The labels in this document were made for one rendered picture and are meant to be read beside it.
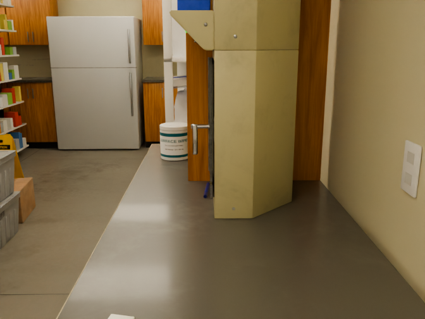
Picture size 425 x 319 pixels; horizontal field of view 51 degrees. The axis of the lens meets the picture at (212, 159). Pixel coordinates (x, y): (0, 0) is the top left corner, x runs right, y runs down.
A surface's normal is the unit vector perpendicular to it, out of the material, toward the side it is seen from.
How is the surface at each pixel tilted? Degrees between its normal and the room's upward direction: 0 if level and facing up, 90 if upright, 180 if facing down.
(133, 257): 0
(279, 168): 90
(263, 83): 90
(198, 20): 90
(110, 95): 90
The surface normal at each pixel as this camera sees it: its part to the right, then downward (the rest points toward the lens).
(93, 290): 0.00, -0.97
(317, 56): 0.01, 0.25
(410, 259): -1.00, 0.00
